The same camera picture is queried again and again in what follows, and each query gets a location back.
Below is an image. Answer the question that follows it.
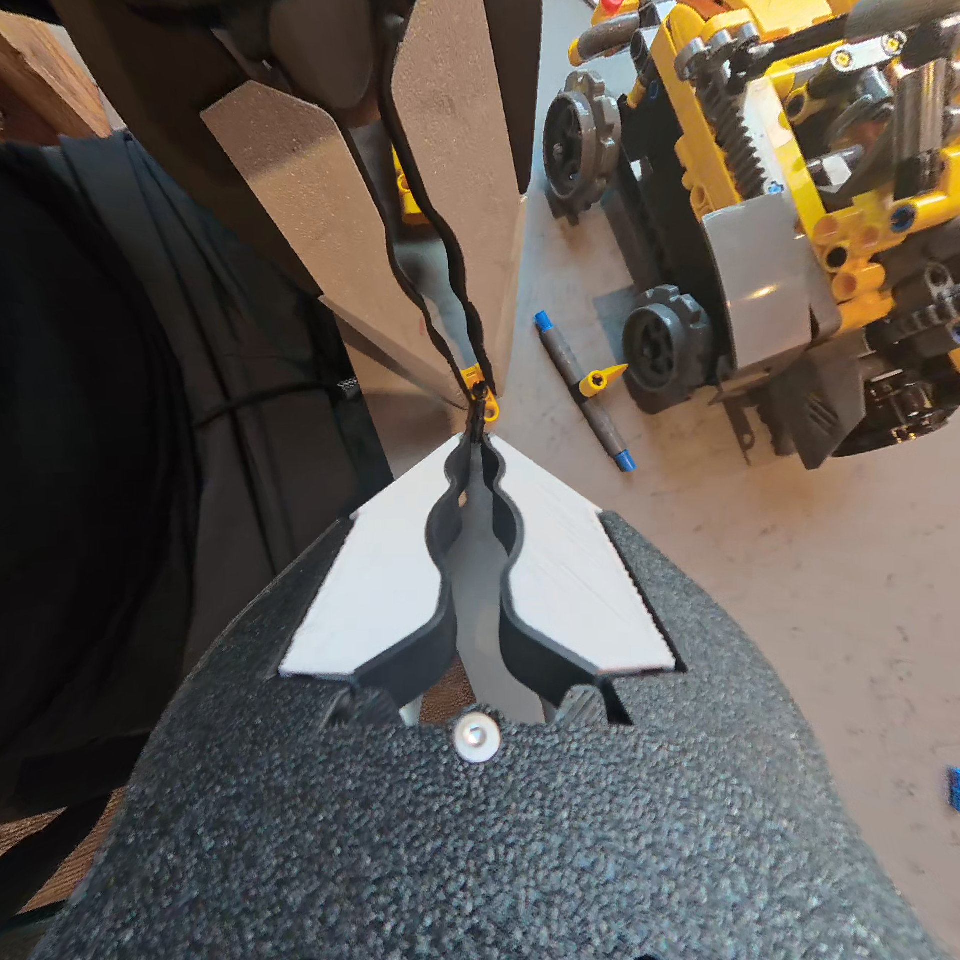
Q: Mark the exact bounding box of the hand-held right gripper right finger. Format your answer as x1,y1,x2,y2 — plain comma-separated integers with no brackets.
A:
480,432,678,685

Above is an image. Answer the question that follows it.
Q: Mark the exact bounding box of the person's black clothing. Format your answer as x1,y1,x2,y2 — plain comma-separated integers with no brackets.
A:
0,131,395,826

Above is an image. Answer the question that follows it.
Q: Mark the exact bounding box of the small yellow connector brick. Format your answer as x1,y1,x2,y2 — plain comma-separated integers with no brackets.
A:
461,363,500,425

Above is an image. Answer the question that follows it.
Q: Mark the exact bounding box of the yellow liftarm brick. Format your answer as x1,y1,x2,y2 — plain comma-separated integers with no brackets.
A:
390,146,435,226

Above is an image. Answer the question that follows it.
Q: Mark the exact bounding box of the yellow toy vehicle model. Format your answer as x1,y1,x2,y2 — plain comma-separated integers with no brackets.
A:
541,0,960,470

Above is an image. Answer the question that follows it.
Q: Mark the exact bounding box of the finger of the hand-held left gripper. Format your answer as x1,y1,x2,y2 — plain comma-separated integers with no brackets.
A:
378,0,545,399
199,79,481,410

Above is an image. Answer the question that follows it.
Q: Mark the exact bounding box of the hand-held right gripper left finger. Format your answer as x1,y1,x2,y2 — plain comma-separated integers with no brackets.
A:
277,432,475,690

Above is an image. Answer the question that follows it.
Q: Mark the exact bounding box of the grey desk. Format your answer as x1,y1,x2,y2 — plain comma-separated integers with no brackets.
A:
330,0,960,960

